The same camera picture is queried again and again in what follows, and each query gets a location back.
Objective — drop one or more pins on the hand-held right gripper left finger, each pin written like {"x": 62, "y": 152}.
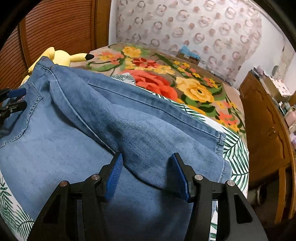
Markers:
{"x": 114, "y": 176}

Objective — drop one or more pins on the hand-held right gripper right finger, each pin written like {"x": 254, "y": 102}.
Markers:
{"x": 182, "y": 181}

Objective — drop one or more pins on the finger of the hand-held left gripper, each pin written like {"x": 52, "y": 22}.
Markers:
{"x": 18, "y": 92}
{"x": 13, "y": 107}

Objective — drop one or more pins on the blue denim pants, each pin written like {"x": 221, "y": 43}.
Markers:
{"x": 69, "y": 139}

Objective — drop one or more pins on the yellow plush toy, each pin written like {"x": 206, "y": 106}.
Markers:
{"x": 61, "y": 58}

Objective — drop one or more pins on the leaf-print bed sheet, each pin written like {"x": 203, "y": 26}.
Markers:
{"x": 235, "y": 148}

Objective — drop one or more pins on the brown wooden headboard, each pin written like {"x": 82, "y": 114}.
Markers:
{"x": 57, "y": 25}

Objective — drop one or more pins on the floral pillow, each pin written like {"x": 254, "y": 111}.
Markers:
{"x": 196, "y": 92}

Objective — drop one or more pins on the wooden cabinet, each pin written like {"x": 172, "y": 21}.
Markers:
{"x": 261, "y": 129}

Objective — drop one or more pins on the clutter of small household items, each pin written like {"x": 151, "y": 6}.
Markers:
{"x": 277, "y": 88}

